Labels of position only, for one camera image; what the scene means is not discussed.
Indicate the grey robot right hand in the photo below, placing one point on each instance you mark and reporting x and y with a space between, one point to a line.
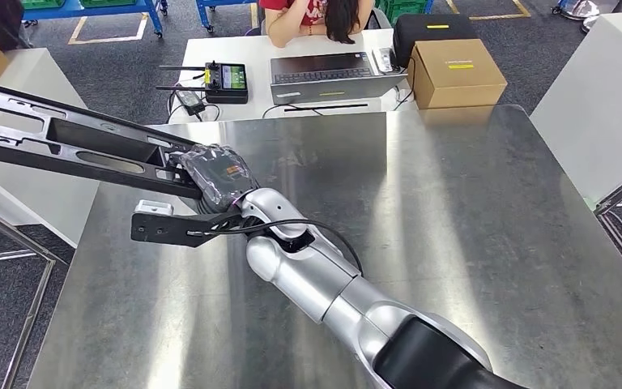
217 174

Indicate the long black plastic part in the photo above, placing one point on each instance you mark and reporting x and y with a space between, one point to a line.
102 139

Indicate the person's right forearm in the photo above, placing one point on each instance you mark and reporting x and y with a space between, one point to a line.
284 32

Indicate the person's left forearm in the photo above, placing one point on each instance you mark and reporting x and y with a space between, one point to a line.
365 16

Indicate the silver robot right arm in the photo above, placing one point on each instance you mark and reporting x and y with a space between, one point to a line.
311 274

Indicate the blue metal shelf rack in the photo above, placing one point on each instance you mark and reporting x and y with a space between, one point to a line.
75 11
203 16

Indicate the stainless steel workbench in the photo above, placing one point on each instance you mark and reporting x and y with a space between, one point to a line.
450 241
31 322

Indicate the black remote controller with screen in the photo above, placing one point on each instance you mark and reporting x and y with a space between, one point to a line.
228 96

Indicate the black power adapter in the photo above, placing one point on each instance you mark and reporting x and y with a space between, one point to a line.
188 99

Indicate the white desk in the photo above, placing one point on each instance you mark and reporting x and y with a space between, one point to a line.
32 80
236 48

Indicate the thin black rod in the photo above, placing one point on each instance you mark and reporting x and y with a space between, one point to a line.
327 107

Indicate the silver laptop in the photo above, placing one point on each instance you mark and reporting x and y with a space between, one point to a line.
332 91

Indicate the person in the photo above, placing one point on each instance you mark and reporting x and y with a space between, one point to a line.
343 21

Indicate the green plastic crate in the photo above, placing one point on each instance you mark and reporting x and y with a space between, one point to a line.
402 11
43 3
107 2

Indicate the closed cardboard box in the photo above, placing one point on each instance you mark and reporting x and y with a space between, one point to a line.
450 86

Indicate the white desk side panel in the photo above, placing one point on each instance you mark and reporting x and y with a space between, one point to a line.
595 107

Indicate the chrome stanchion base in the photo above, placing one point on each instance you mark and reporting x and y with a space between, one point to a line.
576 8

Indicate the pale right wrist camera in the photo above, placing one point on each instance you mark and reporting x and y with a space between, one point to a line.
154 207

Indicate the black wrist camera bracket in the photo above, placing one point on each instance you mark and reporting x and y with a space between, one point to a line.
166 228

